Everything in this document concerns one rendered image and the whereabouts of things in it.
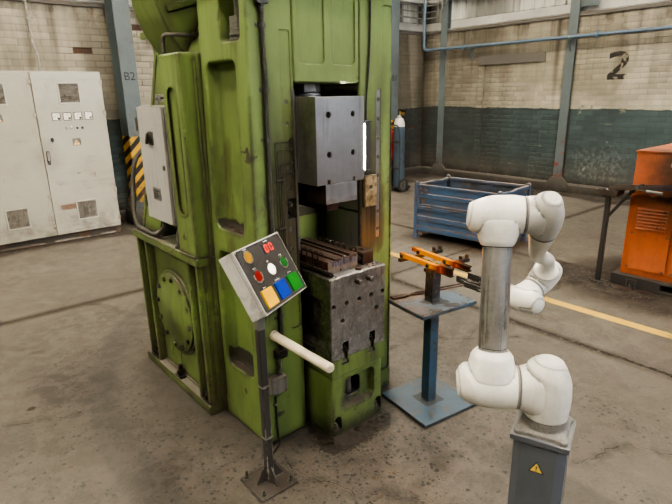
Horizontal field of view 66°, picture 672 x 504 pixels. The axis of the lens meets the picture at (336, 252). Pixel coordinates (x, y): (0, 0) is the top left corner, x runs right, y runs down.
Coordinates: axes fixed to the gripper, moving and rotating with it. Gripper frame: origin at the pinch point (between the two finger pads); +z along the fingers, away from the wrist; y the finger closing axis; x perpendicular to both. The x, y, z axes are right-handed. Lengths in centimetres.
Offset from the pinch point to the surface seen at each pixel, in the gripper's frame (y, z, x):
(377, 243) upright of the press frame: -7, 62, 4
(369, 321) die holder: -30, 39, -30
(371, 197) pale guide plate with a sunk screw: -14, 59, 32
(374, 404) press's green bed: -25, 40, -83
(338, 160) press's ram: -45, 43, 56
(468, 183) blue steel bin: 326, 311, -29
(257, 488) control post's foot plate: -105, 25, -90
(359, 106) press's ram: -31, 45, 80
